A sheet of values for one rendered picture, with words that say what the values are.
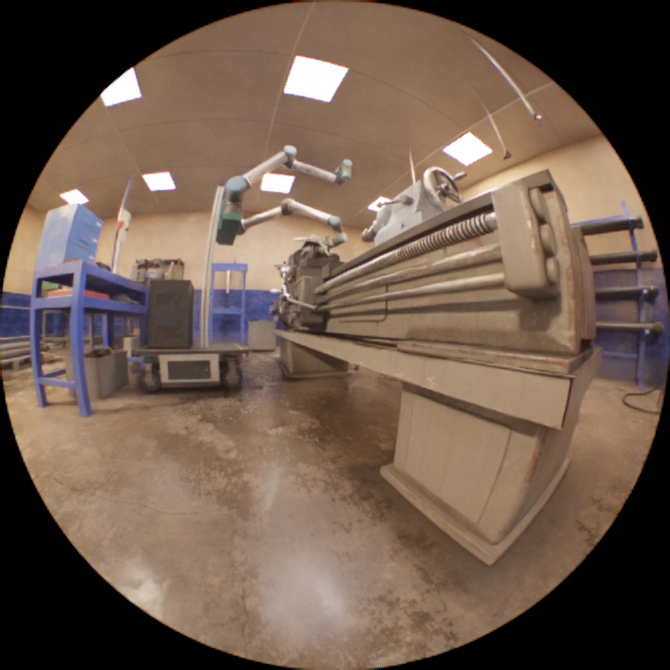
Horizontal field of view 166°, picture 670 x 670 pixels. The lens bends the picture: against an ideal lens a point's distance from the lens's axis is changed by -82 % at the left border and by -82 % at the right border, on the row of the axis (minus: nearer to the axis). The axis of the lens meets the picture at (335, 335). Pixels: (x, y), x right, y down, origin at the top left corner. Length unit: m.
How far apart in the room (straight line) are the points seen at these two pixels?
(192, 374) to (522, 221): 1.84
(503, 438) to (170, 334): 1.88
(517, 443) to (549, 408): 0.19
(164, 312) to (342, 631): 1.88
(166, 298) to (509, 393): 1.89
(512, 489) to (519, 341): 0.30
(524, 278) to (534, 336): 0.15
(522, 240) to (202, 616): 0.83
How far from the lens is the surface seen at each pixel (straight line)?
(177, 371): 1.80
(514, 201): 0.43
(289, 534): 0.65
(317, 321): 1.37
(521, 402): 0.33
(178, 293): 1.86
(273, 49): 3.16
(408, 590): 0.57
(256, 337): 4.27
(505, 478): 0.53
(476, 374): 0.36
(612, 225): 3.58
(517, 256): 0.40
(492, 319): 0.54
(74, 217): 1.78
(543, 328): 0.49
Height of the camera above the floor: 0.51
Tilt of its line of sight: 2 degrees down
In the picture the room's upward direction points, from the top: 1 degrees clockwise
